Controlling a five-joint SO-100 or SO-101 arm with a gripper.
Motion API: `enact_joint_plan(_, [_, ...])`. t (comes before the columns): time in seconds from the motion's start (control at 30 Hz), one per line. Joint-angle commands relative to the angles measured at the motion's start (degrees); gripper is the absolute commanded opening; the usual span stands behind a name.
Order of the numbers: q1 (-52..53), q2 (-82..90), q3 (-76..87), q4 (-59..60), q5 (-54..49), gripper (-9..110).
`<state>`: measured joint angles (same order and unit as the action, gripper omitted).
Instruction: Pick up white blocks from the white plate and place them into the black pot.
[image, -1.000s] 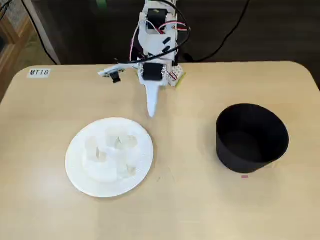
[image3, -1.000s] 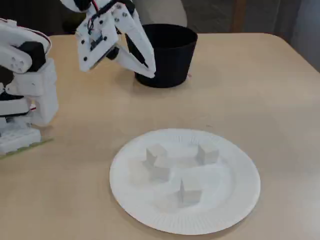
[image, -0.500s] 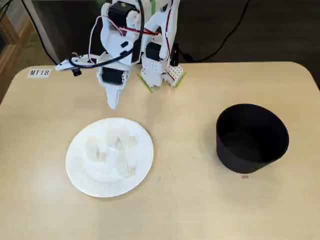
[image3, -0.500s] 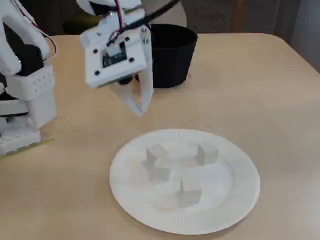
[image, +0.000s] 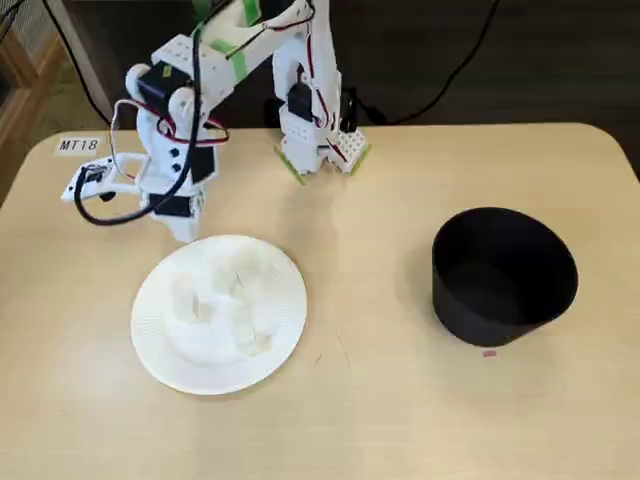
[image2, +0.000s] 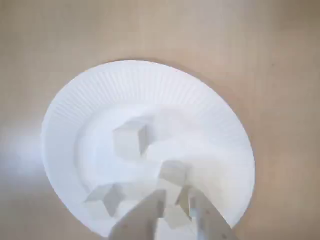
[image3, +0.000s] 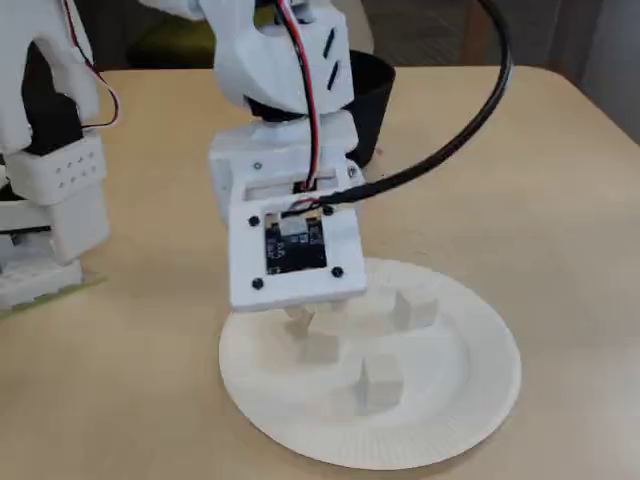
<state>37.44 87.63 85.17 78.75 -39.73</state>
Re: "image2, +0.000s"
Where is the white paper plate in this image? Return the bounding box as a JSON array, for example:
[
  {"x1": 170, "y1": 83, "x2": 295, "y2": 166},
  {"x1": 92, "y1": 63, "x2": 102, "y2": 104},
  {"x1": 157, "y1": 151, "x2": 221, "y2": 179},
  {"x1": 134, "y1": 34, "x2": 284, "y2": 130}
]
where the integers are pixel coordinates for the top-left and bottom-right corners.
[{"x1": 40, "y1": 59, "x2": 256, "y2": 240}]

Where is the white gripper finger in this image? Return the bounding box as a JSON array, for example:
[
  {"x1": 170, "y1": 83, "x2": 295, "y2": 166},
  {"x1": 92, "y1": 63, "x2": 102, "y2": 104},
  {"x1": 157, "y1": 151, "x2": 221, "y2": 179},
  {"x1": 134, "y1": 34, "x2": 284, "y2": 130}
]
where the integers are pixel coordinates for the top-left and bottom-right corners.
[
  {"x1": 107, "y1": 189, "x2": 167, "y2": 240},
  {"x1": 174, "y1": 186, "x2": 240, "y2": 240}
]

